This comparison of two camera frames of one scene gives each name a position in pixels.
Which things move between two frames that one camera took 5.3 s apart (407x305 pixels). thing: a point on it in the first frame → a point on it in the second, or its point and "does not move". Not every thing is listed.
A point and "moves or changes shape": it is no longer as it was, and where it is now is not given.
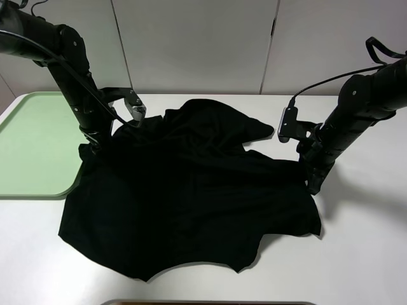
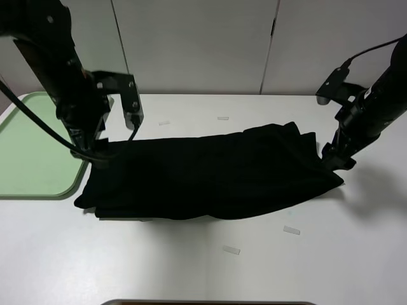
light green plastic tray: (40, 138) does not move
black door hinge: (272, 28) does not move
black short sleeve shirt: (182, 188) moves or changes shape
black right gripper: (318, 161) → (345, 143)
